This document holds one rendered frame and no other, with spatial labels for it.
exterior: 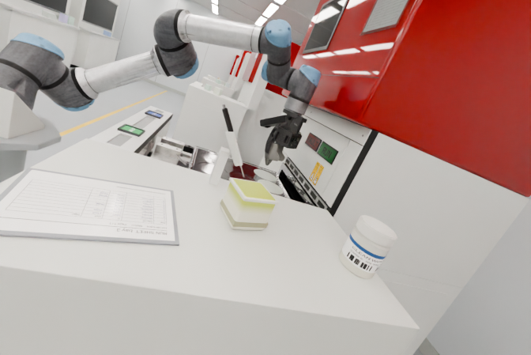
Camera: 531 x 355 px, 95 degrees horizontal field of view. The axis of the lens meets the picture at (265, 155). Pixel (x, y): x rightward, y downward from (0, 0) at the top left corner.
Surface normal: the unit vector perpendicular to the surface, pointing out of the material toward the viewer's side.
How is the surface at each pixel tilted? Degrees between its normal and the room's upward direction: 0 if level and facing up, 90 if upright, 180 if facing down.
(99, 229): 0
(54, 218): 0
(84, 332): 90
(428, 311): 90
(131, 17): 90
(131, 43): 90
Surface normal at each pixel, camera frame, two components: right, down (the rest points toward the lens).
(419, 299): 0.18, 0.32
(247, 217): 0.45, 0.40
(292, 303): 0.38, -0.89
